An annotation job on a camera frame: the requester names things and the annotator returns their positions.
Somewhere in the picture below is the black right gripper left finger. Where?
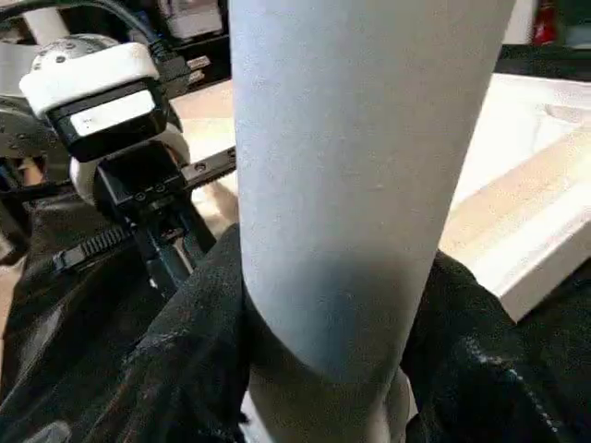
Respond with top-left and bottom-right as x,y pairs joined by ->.
86,226 -> 252,443

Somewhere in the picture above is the black plastic mat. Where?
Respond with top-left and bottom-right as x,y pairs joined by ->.
0,185 -> 591,443

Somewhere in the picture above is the white plastic table leg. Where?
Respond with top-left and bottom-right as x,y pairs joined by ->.
20,7 -> 73,47
227,0 -> 517,443

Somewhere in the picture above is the red carton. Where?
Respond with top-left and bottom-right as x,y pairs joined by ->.
534,0 -> 561,45

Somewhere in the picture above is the white cabinet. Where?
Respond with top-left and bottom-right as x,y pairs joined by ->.
503,0 -> 538,45

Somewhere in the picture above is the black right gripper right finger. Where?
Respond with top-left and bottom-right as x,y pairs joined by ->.
399,249 -> 591,443

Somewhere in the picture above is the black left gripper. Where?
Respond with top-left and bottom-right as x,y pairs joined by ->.
51,138 -> 237,303

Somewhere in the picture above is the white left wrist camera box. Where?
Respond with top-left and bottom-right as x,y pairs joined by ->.
18,42 -> 191,206

